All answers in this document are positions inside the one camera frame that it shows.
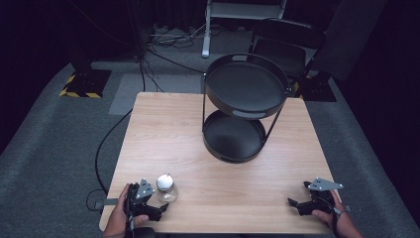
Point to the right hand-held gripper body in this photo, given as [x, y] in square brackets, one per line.
[322, 195]

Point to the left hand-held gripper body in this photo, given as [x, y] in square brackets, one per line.
[138, 198]

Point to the glass jar with silver lid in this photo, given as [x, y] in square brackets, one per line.
[166, 190]

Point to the black two-tier round rack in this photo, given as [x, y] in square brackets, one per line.
[246, 99]

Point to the person's right hand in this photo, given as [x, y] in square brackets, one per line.
[332, 216]

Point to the person's left hand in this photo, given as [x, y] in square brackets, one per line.
[119, 216]

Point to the black stand base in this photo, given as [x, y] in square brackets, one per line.
[318, 89]

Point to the yellow-black striped stand base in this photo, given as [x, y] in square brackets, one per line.
[86, 84]

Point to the black folding chair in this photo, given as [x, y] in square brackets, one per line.
[287, 46]

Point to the grey upright panel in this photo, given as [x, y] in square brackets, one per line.
[350, 36]

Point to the white metal stand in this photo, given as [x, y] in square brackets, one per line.
[231, 13]

